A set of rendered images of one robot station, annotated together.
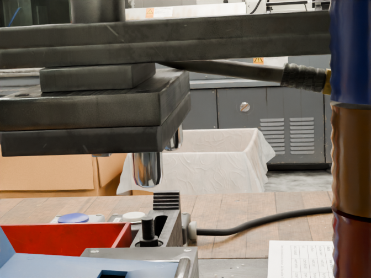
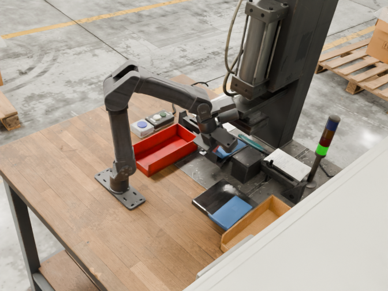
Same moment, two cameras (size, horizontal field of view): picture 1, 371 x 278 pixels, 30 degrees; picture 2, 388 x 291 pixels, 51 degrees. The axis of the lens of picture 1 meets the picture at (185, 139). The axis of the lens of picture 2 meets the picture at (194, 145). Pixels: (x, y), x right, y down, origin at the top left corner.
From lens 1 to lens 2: 1.31 m
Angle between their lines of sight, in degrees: 58
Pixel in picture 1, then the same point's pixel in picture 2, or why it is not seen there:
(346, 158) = (329, 134)
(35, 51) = (247, 114)
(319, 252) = not seen: hidden behind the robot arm
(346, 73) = (332, 128)
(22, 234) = (153, 137)
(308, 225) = not seen: hidden behind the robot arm
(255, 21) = (273, 97)
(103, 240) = (172, 130)
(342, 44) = (332, 126)
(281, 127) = not seen: outside the picture
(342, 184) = (328, 136)
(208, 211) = (150, 102)
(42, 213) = (101, 122)
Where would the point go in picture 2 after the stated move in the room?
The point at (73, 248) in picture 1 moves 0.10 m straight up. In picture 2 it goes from (165, 135) to (167, 114)
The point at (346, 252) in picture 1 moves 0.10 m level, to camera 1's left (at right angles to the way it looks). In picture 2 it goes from (327, 142) to (314, 156)
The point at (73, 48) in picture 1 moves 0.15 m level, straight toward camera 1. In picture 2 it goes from (252, 111) to (295, 128)
